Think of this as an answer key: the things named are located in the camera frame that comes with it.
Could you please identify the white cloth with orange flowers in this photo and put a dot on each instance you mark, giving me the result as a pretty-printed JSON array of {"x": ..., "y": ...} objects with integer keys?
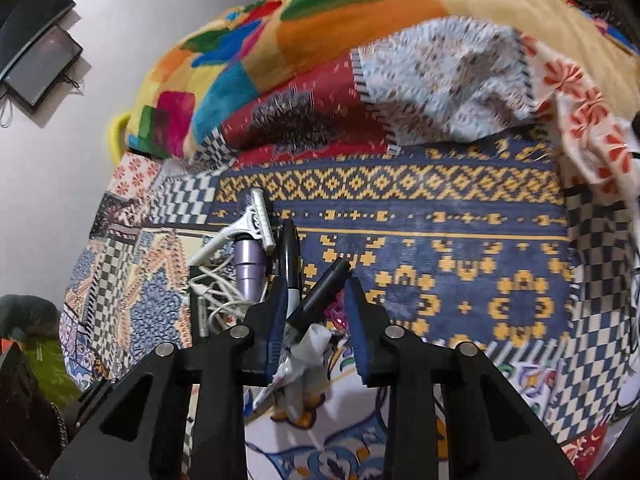
[{"x": 585, "y": 110}]

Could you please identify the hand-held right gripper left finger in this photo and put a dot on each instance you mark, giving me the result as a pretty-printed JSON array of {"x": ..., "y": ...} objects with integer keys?
[{"x": 277, "y": 321}]

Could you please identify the green fuzzy cloth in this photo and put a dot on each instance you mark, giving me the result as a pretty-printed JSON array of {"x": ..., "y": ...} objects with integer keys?
[{"x": 37, "y": 370}]

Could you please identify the pink hair clip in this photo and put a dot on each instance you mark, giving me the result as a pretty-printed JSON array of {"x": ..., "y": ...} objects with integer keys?
[{"x": 334, "y": 316}]

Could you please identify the white tube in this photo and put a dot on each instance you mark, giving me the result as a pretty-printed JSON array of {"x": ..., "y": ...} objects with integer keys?
[{"x": 310, "y": 355}]

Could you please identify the patterned patchwork bed quilt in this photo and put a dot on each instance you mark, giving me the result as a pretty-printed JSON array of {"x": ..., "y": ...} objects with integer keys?
[{"x": 450, "y": 260}]

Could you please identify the purple cylindrical bottle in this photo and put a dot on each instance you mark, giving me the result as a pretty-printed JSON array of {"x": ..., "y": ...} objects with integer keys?
[{"x": 248, "y": 266}]

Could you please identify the colourful patchwork fleece blanket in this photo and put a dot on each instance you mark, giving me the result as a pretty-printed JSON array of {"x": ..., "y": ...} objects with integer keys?
[{"x": 350, "y": 25}]

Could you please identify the black wall speaker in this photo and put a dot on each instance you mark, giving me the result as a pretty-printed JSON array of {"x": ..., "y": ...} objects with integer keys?
[{"x": 30, "y": 15}]

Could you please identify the black marker pen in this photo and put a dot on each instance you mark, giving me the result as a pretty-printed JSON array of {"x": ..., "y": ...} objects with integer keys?
[{"x": 289, "y": 255}]

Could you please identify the silver pen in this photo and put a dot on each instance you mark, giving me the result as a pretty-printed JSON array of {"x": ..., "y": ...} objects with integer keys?
[{"x": 202, "y": 317}]

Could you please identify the white disposable razor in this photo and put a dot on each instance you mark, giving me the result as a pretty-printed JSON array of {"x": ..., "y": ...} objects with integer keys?
[{"x": 246, "y": 225}]

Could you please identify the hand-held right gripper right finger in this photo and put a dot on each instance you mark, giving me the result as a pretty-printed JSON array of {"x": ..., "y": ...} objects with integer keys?
[{"x": 357, "y": 321}]

